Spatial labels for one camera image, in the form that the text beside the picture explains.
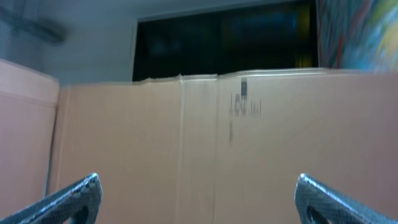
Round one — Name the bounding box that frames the colourful wall poster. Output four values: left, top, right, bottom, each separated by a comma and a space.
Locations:
316, 0, 397, 73

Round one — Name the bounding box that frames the cardboard side board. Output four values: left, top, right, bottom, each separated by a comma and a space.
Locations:
0, 60, 60, 218

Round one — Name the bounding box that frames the cardboard back board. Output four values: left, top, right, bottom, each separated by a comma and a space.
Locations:
47, 69, 397, 223

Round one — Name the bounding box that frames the dark window opening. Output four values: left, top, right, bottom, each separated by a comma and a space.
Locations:
132, 1, 318, 82

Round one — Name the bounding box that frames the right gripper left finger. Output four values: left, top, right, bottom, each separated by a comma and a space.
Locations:
1, 173, 103, 224

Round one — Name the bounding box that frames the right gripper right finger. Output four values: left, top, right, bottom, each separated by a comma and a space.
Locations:
294, 174, 397, 224

